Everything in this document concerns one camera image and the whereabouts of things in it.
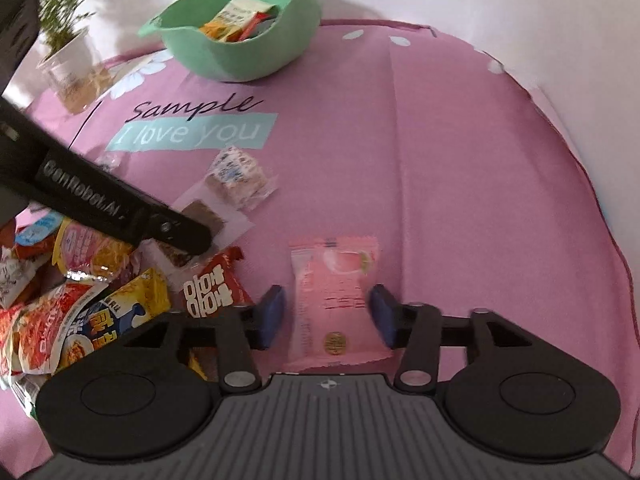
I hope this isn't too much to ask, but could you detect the blue jelly cup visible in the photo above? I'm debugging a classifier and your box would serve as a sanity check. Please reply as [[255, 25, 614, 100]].
[[15, 211, 64, 246]]

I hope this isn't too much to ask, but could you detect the potted green plant clear cup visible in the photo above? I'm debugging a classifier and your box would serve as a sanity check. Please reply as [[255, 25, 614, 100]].
[[38, 0, 112, 114]]

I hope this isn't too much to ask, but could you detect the green plastic bowl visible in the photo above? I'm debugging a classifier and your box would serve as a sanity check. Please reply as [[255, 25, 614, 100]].
[[138, 0, 322, 82]]

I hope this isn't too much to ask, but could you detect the clear brown cookie packet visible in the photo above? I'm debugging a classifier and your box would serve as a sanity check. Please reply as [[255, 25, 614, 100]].
[[139, 180, 253, 281]]

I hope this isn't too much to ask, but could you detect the red korean snack packet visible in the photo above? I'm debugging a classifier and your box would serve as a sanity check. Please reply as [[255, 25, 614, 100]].
[[181, 246, 254, 318]]

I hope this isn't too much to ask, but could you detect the red chocolate bar wrapper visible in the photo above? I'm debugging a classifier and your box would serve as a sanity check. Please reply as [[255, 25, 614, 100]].
[[238, 13, 277, 41]]

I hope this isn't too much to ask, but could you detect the pink peach snack packet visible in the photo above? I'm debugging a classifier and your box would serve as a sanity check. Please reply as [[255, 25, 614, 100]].
[[285, 236, 392, 372]]

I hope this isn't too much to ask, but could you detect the red orange chip bag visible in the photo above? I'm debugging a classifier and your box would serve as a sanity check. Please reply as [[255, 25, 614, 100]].
[[1, 281, 107, 379]]

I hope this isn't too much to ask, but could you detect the pink orange jelly cup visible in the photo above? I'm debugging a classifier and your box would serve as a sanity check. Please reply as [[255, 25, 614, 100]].
[[52, 219, 134, 281]]

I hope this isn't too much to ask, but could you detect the pink printed tablecloth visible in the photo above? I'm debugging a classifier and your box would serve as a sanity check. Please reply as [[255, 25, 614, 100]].
[[1, 21, 639, 479]]

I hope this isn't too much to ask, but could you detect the cream milk tea sachet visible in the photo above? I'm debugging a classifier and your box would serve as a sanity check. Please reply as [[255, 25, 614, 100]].
[[198, 0, 276, 42]]

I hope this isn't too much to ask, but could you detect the yellow blue snack bag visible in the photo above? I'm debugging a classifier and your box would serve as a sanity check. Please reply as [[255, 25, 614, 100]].
[[55, 269, 170, 372]]

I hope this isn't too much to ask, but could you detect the clear white-print biscuit packet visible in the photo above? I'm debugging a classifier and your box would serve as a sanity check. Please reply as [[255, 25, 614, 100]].
[[204, 145, 277, 210]]

